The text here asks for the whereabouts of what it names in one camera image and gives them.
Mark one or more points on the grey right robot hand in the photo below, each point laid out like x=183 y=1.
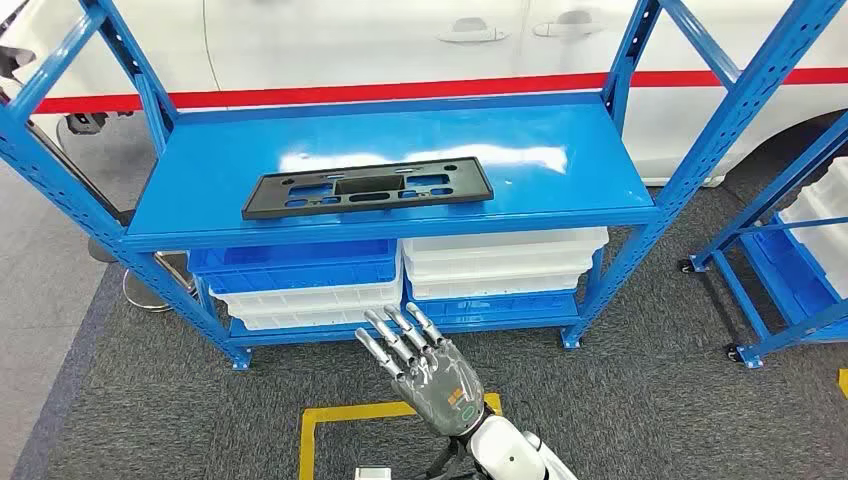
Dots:
x=440 y=391

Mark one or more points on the black plastic plate frame part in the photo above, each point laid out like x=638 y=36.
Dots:
x=262 y=202

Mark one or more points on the blue metal shelf rack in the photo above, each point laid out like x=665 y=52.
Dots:
x=232 y=172

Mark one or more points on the yellow floor tape square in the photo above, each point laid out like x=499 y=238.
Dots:
x=308 y=437

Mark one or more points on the red barrier belt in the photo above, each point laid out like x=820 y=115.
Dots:
x=397 y=88

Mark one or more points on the chrome round floor base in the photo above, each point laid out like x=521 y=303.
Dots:
x=139 y=295

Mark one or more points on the white car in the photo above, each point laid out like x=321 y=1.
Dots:
x=331 y=40

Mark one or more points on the blue rack on casters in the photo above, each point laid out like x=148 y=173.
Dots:
x=788 y=183

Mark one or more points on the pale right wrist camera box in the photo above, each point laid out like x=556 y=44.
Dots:
x=373 y=474

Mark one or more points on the black stanchion post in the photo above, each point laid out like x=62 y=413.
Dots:
x=109 y=252

